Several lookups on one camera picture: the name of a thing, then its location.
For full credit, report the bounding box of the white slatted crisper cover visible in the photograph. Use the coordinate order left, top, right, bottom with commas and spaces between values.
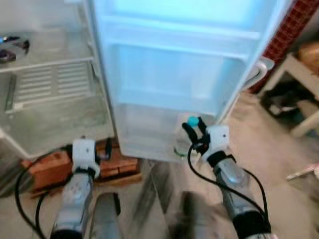
5, 61, 98, 113

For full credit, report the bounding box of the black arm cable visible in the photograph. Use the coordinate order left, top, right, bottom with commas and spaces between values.
14, 146, 74, 239
243, 168, 270, 220
35, 191, 56, 239
187, 141, 270, 222

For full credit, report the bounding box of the clear bottle blue cap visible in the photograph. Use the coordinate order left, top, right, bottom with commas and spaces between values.
173, 116, 200, 158

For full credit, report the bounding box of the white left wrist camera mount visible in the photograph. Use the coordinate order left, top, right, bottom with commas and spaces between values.
71, 138, 101, 178

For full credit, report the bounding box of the grey robot right leg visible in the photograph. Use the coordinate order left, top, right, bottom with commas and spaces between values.
167, 192, 230, 239

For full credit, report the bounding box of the narrow white door shelf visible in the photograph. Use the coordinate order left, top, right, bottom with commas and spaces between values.
107, 15, 262, 60

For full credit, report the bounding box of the brown bag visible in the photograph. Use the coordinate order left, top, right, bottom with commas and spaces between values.
298, 41, 319, 73

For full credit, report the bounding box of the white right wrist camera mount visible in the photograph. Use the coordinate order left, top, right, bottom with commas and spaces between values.
202, 124, 231, 163

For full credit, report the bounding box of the silver metal rod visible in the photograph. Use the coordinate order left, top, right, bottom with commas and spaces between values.
287, 166, 319, 183

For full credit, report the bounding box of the red tiled pillar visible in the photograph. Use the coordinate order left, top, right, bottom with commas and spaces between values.
249, 0, 319, 94

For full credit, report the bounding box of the dark shiny item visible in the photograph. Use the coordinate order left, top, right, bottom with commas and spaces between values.
0, 35, 30, 64

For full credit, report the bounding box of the white fridge door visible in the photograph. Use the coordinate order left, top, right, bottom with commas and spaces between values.
82, 0, 295, 162

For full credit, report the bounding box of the white low table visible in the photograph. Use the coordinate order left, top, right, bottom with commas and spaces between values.
259, 52, 319, 138

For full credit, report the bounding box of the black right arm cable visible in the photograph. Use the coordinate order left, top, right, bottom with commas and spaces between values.
243, 168, 270, 220
187, 141, 270, 222

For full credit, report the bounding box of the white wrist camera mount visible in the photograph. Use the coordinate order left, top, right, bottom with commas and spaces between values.
202, 124, 231, 163
71, 138, 101, 178

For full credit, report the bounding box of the orange brick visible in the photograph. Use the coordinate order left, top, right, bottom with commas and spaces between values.
21, 149, 71, 191
94, 142, 140, 179

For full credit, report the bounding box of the silver fridge door handle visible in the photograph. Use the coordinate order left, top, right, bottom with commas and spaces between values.
244, 56, 276, 93

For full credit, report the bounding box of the clear crisper drawer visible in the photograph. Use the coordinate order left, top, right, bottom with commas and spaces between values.
0, 92, 116, 159

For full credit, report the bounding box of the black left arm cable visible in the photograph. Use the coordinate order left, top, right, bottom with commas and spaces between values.
14, 146, 74, 239
35, 191, 56, 239

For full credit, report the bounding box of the black object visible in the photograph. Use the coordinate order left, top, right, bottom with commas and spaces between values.
261, 82, 301, 116

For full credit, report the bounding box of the deep clear door shelf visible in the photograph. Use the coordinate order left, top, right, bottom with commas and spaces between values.
116, 102, 222, 162

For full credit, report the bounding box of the wooden pallet board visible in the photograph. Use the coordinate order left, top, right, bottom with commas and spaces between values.
27, 172, 143, 199

